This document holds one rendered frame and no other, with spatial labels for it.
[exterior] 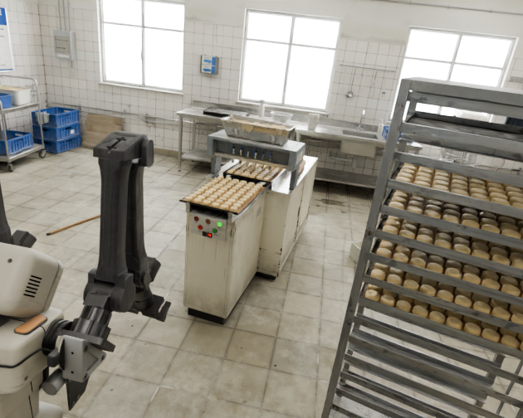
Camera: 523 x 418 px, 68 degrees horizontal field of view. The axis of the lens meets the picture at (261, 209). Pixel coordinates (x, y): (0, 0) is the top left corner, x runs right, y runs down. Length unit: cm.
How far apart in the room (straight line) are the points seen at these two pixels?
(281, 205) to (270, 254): 45
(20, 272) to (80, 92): 648
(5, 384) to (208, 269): 180
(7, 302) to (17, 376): 16
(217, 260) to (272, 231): 72
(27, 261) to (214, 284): 184
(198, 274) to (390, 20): 457
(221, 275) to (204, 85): 423
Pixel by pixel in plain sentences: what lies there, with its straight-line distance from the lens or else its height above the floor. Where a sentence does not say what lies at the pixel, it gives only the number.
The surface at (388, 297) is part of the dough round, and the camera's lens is 154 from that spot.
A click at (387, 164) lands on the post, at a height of 157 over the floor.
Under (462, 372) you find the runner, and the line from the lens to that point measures 213.
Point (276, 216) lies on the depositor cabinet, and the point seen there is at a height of 63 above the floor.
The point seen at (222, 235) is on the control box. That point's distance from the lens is 246.
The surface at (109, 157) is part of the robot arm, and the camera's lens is 95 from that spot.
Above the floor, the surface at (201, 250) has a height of 57.
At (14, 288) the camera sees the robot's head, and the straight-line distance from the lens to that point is 99.
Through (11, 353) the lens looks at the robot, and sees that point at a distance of 100.
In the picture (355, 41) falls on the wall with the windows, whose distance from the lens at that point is 609.
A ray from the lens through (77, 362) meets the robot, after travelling 101.
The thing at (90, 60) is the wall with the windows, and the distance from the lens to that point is 721.
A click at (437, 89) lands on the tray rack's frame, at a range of 123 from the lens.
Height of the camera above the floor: 186
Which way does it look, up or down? 22 degrees down
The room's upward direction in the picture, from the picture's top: 7 degrees clockwise
